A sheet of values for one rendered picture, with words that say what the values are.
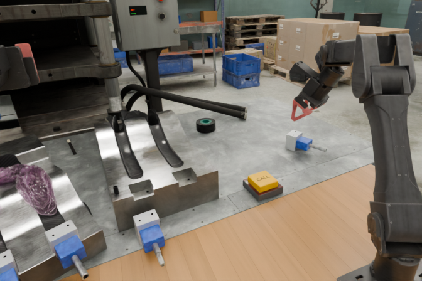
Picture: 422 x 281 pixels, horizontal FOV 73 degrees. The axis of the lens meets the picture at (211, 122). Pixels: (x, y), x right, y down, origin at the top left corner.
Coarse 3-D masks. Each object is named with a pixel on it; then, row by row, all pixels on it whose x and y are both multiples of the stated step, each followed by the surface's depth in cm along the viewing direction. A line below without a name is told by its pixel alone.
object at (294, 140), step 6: (294, 132) 98; (300, 132) 98; (288, 138) 97; (294, 138) 96; (300, 138) 97; (306, 138) 97; (288, 144) 98; (294, 144) 96; (300, 144) 95; (306, 144) 94; (312, 144) 95; (294, 150) 97; (306, 150) 95; (324, 150) 92
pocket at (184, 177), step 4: (188, 168) 73; (172, 172) 72; (176, 172) 72; (180, 172) 73; (184, 172) 73; (188, 172) 74; (192, 172) 73; (176, 176) 73; (180, 176) 73; (184, 176) 74; (188, 176) 74; (192, 176) 74; (196, 176) 70; (176, 180) 73; (180, 180) 73; (184, 180) 73; (188, 180) 73; (192, 180) 73; (196, 180) 71; (180, 184) 71; (184, 184) 69
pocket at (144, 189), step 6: (150, 180) 69; (132, 186) 68; (138, 186) 69; (144, 186) 70; (150, 186) 70; (132, 192) 69; (138, 192) 69; (144, 192) 69; (150, 192) 69; (138, 198) 65
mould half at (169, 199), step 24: (144, 120) 92; (168, 120) 94; (144, 144) 86; (192, 144) 87; (120, 168) 75; (144, 168) 74; (168, 168) 74; (192, 168) 73; (120, 192) 65; (168, 192) 68; (192, 192) 71; (216, 192) 74; (120, 216) 64
